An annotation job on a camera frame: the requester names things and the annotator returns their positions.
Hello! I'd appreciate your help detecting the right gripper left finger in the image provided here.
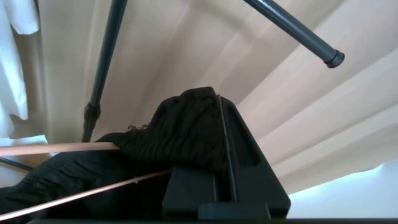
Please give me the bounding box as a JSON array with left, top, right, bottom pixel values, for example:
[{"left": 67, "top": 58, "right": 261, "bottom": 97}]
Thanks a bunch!
[{"left": 161, "top": 166, "right": 218, "bottom": 218}]

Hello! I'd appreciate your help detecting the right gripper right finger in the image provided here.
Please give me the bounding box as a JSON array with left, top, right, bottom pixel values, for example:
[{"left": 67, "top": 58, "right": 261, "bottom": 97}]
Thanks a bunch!
[{"left": 217, "top": 95, "right": 292, "bottom": 218}]

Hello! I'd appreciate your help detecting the black garment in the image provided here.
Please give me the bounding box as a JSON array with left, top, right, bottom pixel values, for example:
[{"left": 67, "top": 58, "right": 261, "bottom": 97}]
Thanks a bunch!
[{"left": 0, "top": 86, "right": 229, "bottom": 224}]

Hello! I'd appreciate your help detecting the pink clothes hanger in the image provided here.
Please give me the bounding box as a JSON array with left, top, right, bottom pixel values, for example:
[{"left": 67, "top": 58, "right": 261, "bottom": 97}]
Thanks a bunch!
[{"left": 0, "top": 141, "right": 172, "bottom": 222}]

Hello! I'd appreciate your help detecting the white t-shirt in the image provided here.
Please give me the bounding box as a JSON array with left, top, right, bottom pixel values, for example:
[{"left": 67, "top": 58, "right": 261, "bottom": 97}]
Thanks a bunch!
[{"left": 0, "top": 0, "right": 40, "bottom": 139}]

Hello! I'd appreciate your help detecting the black clothes rack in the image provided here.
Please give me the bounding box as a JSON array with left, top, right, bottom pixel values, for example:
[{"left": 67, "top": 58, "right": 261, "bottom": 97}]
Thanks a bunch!
[{"left": 0, "top": 0, "right": 345, "bottom": 172}]

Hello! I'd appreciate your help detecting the beige curtain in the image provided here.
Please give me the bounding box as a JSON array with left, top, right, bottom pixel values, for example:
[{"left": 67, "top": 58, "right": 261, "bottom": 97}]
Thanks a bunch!
[{"left": 12, "top": 0, "right": 398, "bottom": 195}]

